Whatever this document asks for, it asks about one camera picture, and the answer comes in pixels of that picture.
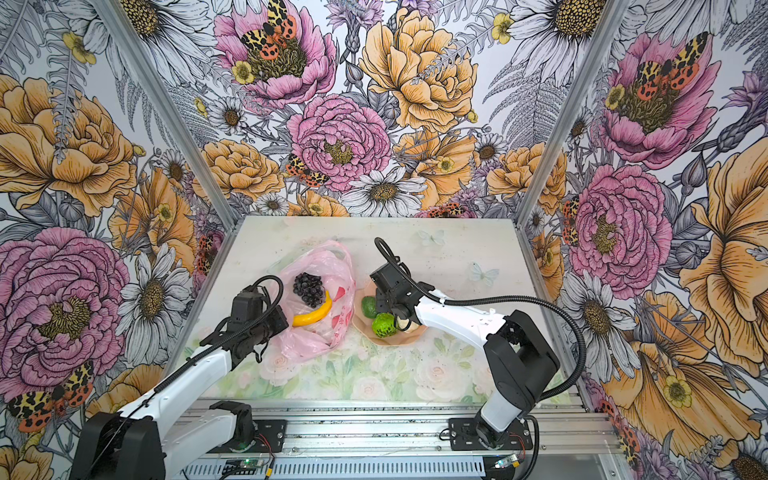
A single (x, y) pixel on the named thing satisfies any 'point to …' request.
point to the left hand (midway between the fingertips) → (285, 324)
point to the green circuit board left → (242, 466)
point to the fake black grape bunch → (310, 288)
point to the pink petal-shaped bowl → (363, 324)
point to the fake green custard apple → (384, 324)
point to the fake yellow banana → (316, 315)
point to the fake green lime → (369, 306)
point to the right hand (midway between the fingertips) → (388, 305)
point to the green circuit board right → (508, 461)
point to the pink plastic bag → (333, 262)
